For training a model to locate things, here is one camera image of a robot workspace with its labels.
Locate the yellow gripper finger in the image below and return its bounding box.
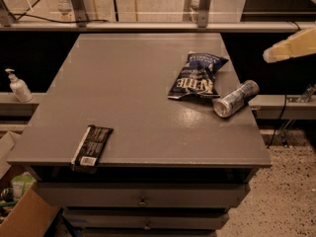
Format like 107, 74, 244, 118
263, 28, 316, 63

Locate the Red Bull can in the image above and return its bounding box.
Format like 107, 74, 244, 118
213, 80, 260, 119

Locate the blue Kettle chip bag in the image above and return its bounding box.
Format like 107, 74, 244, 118
168, 52, 228, 100

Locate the grey drawer cabinet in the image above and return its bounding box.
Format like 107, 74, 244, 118
9, 34, 271, 237

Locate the top drawer knob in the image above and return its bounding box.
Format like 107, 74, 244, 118
138, 197, 148, 207

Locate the grey metal railing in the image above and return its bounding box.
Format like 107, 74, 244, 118
0, 0, 315, 33

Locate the black snack bar wrapper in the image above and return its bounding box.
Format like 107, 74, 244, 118
70, 124, 114, 174

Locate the white pump dispenser bottle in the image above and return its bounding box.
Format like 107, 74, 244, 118
5, 68, 33, 103

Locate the brown cardboard box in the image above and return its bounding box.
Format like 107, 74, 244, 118
0, 131, 60, 237

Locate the black cable at right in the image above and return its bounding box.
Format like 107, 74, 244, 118
266, 94, 288, 150

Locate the black cable on ledge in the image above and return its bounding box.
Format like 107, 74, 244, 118
9, 12, 110, 25

